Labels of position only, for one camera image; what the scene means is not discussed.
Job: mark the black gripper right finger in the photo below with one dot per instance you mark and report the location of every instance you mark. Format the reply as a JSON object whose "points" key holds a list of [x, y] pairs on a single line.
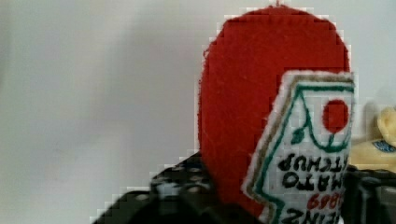
{"points": [[370, 197]]}

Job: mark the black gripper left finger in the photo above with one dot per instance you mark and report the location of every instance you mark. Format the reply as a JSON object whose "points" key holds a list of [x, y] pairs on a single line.
{"points": [[181, 194]]}

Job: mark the red plush ketchup bottle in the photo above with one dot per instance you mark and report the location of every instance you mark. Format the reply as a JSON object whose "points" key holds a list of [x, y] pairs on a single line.
{"points": [[275, 115]]}

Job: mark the peeled toy banana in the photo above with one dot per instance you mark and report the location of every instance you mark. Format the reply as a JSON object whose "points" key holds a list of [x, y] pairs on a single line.
{"points": [[378, 154]]}

